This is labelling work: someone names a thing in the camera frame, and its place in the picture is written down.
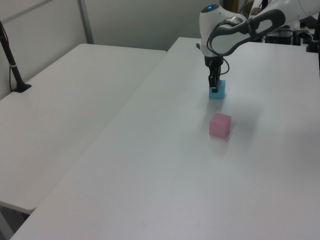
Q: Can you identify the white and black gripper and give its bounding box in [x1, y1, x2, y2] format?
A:
[196, 42, 224, 94]

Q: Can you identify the grey metal partition post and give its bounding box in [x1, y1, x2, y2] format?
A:
[76, 0, 95, 45]

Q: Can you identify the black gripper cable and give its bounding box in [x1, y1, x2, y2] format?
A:
[219, 58, 231, 76]

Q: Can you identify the blue foam cube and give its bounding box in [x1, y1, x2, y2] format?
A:
[208, 79, 227, 100]

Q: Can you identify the black clamp mount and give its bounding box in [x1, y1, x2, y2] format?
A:
[305, 23, 320, 54]

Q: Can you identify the black stand cable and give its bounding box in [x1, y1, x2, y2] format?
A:
[0, 24, 16, 91]

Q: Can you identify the black camera stand pole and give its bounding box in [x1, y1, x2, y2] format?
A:
[0, 20, 33, 94]

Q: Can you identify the pink foam cube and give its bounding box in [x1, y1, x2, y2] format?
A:
[208, 112, 232, 139]

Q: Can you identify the black electronics box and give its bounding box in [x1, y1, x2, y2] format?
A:
[264, 28, 294, 46]

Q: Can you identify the white folding table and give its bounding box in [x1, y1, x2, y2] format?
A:
[0, 43, 168, 212]

